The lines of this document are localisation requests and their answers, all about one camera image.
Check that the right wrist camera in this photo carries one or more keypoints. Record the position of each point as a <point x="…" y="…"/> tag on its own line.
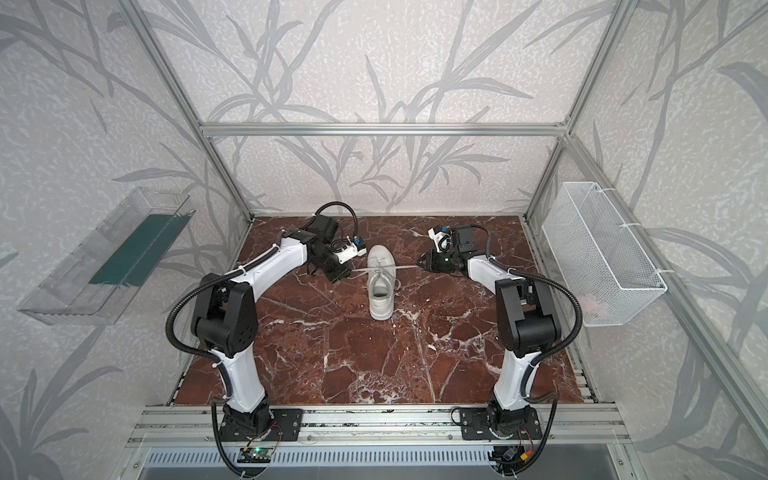
<point x="441" y="237"/>

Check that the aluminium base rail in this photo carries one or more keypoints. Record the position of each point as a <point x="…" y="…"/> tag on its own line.
<point x="377" y="425"/>

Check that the black mounting plate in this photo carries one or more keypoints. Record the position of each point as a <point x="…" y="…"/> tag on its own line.
<point x="492" y="424"/>
<point x="280" y="424"/>

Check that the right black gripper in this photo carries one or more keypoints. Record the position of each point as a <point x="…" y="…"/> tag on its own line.
<point x="437" y="260"/>

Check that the clear plastic wall bin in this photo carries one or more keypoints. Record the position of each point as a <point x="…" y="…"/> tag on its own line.
<point x="95" y="283"/>

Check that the white sneaker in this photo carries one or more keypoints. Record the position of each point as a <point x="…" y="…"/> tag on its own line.
<point x="381" y="309"/>

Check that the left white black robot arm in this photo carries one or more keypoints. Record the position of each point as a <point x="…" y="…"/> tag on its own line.
<point x="217" y="320"/>

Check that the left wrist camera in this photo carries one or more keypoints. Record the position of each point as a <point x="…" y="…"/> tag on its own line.
<point x="345" y="249"/>

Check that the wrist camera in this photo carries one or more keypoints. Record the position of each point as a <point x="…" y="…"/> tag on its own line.
<point x="441" y="237"/>
<point x="345" y="249"/>

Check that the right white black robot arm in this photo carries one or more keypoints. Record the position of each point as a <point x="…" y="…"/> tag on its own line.
<point x="536" y="318"/>

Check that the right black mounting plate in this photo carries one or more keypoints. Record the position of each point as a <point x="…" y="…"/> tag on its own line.
<point x="492" y="424"/>

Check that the white wire mesh basket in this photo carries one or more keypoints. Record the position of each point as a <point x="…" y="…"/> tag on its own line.
<point x="597" y="253"/>

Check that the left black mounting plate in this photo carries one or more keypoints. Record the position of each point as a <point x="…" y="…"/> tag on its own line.
<point x="280" y="424"/>

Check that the left electronics board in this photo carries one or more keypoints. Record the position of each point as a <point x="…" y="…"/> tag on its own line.
<point x="255" y="455"/>

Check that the aluminium frame crossbar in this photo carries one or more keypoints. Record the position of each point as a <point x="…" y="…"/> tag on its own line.
<point x="382" y="129"/>

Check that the pink object in basket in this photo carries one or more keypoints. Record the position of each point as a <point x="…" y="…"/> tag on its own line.
<point x="592" y="306"/>

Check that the right electronics board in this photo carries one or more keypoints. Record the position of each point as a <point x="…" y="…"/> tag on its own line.
<point x="510" y="455"/>

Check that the electronics board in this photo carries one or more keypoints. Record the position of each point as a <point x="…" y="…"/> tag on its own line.
<point x="255" y="455"/>
<point x="510" y="455"/>

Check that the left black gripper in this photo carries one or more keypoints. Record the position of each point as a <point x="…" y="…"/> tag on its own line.
<point x="335" y="264"/>

